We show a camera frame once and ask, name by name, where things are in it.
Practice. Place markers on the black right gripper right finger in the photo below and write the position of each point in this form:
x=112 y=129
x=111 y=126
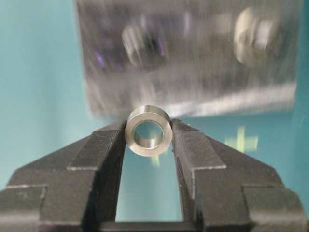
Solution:
x=225 y=190

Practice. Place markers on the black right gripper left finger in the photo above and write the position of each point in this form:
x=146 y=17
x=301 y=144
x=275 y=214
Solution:
x=73 y=189

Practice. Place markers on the steel washer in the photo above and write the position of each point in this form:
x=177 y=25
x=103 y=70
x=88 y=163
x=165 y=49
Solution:
x=148 y=131

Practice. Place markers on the teal table mat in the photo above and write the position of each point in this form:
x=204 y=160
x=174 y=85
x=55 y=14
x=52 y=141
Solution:
x=42 y=109

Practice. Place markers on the steel base plate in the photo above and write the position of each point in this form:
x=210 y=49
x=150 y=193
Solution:
x=179 y=55

